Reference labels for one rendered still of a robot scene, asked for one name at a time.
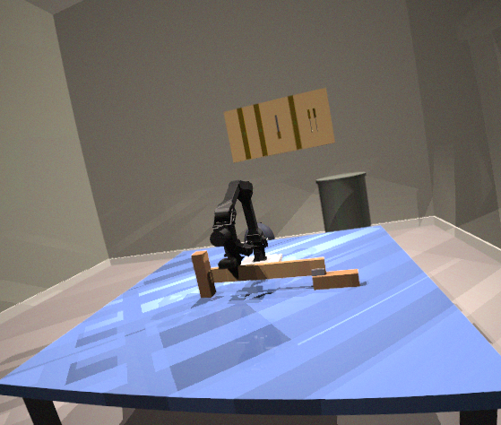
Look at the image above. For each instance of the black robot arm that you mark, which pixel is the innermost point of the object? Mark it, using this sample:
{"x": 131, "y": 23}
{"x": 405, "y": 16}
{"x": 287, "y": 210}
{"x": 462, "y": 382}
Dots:
{"x": 224, "y": 222}

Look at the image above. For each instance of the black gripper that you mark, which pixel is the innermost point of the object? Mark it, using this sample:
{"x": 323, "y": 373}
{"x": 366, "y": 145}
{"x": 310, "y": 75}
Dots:
{"x": 233, "y": 259}

